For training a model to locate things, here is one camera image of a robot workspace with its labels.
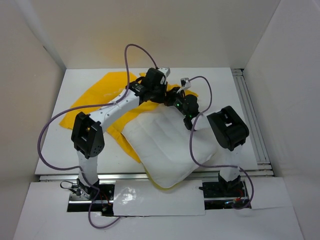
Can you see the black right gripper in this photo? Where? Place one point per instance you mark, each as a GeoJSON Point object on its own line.
{"type": "Point", "coordinates": [171, 95]}

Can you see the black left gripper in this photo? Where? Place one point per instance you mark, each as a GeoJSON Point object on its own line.
{"type": "Point", "coordinates": [161, 99]}

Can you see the yellow pillowcase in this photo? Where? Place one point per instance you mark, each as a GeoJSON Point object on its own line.
{"type": "Point", "coordinates": [102, 92]}

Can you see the white pillow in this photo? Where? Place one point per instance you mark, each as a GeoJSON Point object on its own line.
{"type": "Point", "coordinates": [161, 141]}

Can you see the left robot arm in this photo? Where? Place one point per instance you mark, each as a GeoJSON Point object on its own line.
{"type": "Point", "coordinates": [88, 130]}

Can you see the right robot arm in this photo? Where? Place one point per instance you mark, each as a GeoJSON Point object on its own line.
{"type": "Point", "coordinates": [229, 130]}

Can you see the white cover plate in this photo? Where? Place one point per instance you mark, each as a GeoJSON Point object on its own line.
{"type": "Point", "coordinates": [133, 198]}

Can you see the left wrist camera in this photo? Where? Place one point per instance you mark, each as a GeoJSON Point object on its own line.
{"type": "Point", "coordinates": [157, 76]}

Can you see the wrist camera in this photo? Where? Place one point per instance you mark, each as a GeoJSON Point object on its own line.
{"type": "Point", "coordinates": [157, 76]}
{"type": "Point", "coordinates": [185, 84]}

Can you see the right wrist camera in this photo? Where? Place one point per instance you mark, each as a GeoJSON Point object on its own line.
{"type": "Point", "coordinates": [185, 84]}

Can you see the aluminium rail frame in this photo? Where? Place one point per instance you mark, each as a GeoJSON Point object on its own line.
{"type": "Point", "coordinates": [220, 86]}

